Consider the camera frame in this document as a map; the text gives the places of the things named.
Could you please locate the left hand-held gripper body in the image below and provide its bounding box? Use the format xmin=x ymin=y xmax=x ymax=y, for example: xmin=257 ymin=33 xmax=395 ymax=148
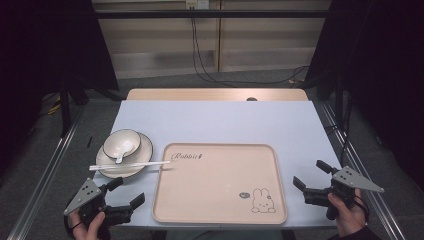
xmin=63 ymin=177 xmax=134 ymax=228

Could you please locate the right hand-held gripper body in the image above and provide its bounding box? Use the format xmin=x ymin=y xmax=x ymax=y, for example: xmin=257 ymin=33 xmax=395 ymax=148
xmin=303 ymin=165 xmax=385 ymax=221

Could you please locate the person's right hand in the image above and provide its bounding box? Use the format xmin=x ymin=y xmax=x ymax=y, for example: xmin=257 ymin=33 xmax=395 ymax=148
xmin=328 ymin=189 xmax=368 ymax=238

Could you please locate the person's left hand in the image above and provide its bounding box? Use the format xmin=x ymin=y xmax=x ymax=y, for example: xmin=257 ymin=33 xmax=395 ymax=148
xmin=68 ymin=211 xmax=106 ymax=240

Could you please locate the white chopstick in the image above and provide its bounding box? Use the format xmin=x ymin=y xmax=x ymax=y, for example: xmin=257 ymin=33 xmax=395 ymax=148
xmin=89 ymin=162 xmax=171 ymax=172
xmin=88 ymin=160 xmax=171 ymax=170

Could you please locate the white ceramic spoon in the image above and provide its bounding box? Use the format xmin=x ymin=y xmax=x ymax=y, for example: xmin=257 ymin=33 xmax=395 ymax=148
xmin=114 ymin=143 xmax=135 ymax=165

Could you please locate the white bowl with dark rim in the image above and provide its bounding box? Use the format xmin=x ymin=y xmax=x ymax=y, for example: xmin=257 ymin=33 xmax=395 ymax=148
xmin=102 ymin=128 xmax=142 ymax=161

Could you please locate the white plate with dark rim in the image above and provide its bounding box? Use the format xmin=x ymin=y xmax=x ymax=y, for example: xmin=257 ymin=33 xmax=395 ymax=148
xmin=95 ymin=132 xmax=154 ymax=180

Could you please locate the pink tray with rabbit print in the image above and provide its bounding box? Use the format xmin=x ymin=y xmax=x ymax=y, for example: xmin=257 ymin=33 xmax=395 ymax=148
xmin=152 ymin=142 xmax=289 ymax=225

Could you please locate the black metal stand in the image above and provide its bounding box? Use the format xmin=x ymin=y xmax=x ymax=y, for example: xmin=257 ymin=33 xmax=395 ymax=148
xmin=59 ymin=74 xmax=73 ymax=138

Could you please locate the pale blue table sheet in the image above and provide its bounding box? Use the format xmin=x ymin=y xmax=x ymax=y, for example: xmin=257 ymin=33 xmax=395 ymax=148
xmin=92 ymin=100 xmax=343 ymax=230

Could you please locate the black curtain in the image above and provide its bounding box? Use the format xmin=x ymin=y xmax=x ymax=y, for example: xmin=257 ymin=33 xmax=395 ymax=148
xmin=304 ymin=0 xmax=424 ymax=193
xmin=0 ymin=0 xmax=120 ymax=174

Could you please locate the black horizontal bar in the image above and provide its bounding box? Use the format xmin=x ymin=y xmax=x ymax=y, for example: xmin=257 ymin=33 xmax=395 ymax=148
xmin=92 ymin=9 xmax=332 ymax=20

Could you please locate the aluminium rail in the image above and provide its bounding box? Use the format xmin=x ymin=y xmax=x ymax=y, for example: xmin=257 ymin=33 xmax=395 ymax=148
xmin=6 ymin=105 xmax=86 ymax=240
xmin=316 ymin=102 xmax=407 ymax=240

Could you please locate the yellow cable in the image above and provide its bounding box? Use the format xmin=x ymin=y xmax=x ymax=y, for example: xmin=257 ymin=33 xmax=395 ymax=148
xmin=45 ymin=95 xmax=63 ymax=116

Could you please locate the black cable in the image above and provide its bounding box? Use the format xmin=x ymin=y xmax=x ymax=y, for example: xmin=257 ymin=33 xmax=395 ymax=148
xmin=190 ymin=7 xmax=311 ymax=86

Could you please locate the wall socket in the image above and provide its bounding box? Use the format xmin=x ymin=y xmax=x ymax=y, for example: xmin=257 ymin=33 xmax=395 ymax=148
xmin=185 ymin=0 xmax=211 ymax=10

